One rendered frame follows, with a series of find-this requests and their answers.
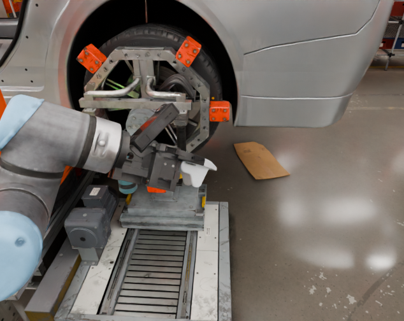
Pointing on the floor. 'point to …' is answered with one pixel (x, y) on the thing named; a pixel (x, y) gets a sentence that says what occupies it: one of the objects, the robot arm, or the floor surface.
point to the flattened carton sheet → (259, 161)
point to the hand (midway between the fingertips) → (211, 164)
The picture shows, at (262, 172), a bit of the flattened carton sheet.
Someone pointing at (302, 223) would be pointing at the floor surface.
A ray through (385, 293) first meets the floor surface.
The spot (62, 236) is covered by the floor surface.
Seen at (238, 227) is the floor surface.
